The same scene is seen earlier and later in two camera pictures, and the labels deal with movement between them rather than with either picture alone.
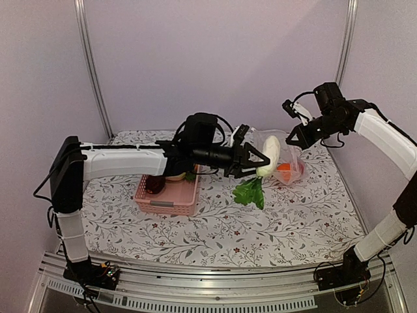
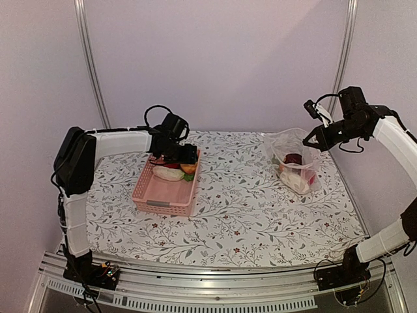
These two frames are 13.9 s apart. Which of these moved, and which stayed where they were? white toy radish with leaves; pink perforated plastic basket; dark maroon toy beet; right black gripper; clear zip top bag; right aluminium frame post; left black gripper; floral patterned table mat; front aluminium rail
Moved: right black gripper; dark maroon toy beet; left black gripper; white toy radish with leaves; clear zip top bag
Stayed: front aluminium rail; right aluminium frame post; floral patterned table mat; pink perforated plastic basket
